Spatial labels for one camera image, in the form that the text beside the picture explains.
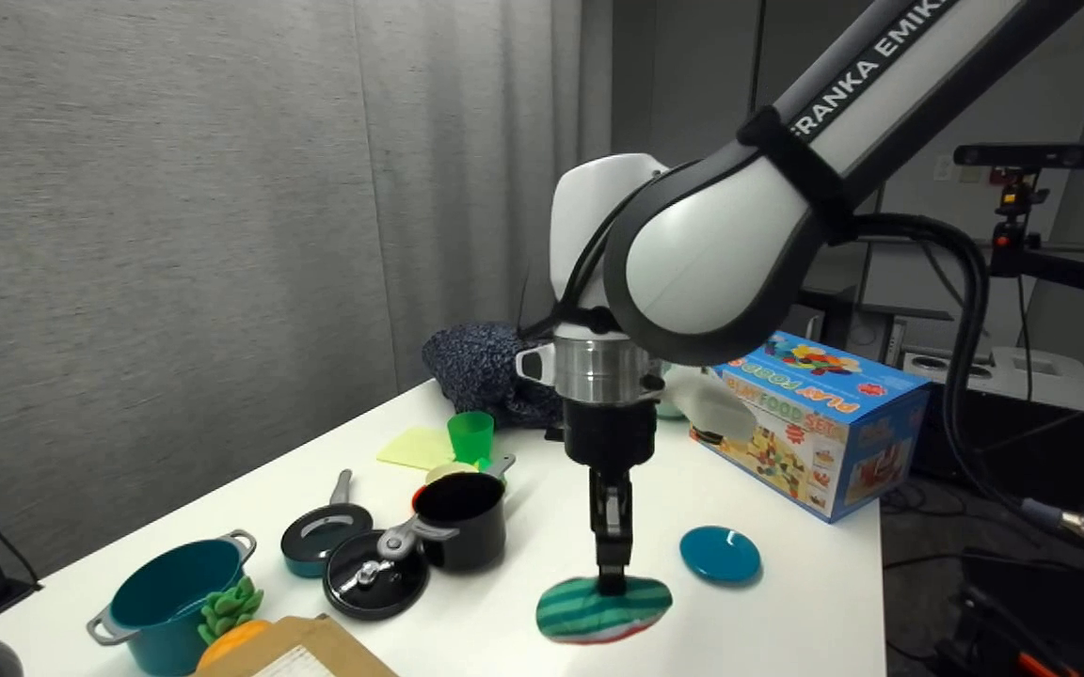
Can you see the black toy pot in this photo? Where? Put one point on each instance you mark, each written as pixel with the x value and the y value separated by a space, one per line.
pixel 456 520

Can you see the green plastic cup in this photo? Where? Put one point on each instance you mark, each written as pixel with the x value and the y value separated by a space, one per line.
pixel 471 436

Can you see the yellow green cloth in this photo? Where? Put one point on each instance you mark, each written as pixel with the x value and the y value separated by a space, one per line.
pixel 417 448

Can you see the orange toy fruit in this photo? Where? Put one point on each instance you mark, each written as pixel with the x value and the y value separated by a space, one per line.
pixel 232 640

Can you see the black round pot lid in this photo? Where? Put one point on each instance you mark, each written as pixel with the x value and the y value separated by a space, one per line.
pixel 366 586

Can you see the teal round pot lid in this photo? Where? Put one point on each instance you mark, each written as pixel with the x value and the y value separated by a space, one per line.
pixel 721 553

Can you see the blue play food set box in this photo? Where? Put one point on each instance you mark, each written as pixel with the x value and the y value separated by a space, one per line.
pixel 813 424

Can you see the brown cardboard box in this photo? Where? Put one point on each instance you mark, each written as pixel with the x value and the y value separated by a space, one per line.
pixel 298 650

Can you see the green yellow toy vegetable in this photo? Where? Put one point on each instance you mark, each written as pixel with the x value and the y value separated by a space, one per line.
pixel 225 609

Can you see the plush watermelon slice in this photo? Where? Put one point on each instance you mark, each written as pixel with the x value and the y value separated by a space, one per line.
pixel 578 609

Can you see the dark blue knitted cushion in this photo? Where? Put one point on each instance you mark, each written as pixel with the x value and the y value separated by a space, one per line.
pixel 476 370

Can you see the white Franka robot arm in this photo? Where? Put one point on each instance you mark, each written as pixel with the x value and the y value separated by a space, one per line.
pixel 702 262

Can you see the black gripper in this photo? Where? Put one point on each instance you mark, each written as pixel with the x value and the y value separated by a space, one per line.
pixel 608 391

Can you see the teal toy pot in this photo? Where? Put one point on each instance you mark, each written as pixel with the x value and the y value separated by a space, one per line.
pixel 158 607

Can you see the small black frying pan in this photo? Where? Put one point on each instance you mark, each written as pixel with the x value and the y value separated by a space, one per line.
pixel 313 537

